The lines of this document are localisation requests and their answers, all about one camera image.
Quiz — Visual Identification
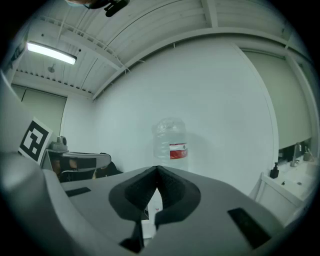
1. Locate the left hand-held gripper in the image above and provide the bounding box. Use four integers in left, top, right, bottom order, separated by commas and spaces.
17, 116, 112, 180

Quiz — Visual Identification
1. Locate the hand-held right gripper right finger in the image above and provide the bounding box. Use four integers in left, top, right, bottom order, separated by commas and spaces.
144, 165, 288, 256

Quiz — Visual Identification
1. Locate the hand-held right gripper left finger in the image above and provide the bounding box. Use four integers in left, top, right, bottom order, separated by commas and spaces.
61, 165, 159, 256

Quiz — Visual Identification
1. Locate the white water dispenser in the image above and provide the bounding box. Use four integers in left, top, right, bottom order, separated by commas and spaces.
141, 187, 164, 240

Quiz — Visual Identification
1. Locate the clear water jug red label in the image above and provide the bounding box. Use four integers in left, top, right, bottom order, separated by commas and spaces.
151, 116, 190, 172

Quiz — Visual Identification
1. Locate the white vanity cabinet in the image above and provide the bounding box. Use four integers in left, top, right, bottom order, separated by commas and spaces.
254, 159, 320, 221

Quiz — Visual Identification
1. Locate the black soap dispenser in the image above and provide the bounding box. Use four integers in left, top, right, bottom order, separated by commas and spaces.
269, 161, 281, 180

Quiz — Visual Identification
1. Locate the grey window blind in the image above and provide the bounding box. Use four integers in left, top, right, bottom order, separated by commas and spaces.
242, 49, 313, 151
11, 84, 68, 141

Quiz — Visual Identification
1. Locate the chrome faucet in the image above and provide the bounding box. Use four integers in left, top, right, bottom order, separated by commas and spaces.
289, 142, 302, 168

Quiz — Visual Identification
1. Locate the grey toothbrush cup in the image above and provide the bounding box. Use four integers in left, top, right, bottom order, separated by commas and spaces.
302, 147, 314, 162

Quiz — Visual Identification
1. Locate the long ceiling light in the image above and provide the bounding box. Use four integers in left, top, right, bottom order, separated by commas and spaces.
26, 40, 77, 66

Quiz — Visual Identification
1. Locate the person's head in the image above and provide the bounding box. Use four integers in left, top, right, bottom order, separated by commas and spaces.
65, 0, 88, 8

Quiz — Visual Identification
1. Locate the black head camera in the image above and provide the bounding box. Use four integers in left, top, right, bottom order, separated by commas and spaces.
84, 0, 131, 18

